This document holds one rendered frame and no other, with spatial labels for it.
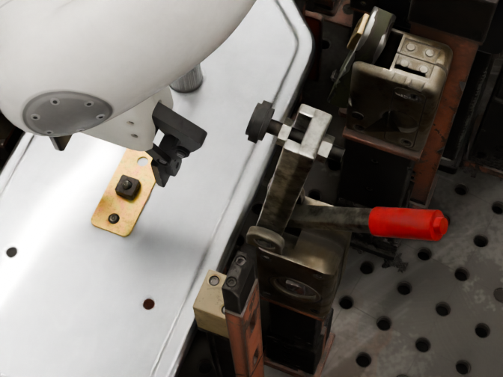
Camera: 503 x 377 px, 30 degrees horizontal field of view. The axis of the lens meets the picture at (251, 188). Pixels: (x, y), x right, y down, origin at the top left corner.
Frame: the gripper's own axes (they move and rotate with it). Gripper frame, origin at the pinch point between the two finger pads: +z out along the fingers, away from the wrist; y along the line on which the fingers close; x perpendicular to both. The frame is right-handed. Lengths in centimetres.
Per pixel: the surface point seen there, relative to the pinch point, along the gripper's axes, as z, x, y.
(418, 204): 37.3, -21.5, -23.2
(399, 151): 12.9, -14.6, -20.5
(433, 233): -5.9, 0.7, -26.0
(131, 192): 6.8, 0.6, -0.5
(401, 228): -5.2, 0.8, -23.8
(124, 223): 7.7, 3.2, -0.9
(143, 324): 8.0, 10.8, -6.1
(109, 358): 8.0, 14.4, -4.8
